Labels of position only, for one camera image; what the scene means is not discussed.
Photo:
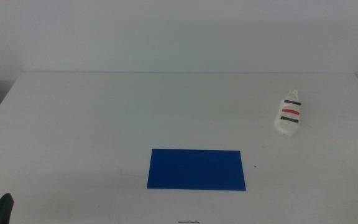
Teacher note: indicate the white shoe with stripes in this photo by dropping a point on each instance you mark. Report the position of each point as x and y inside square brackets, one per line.
[287, 127]

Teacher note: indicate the blue rectangular mat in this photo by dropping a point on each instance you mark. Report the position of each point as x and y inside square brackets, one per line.
[196, 169]

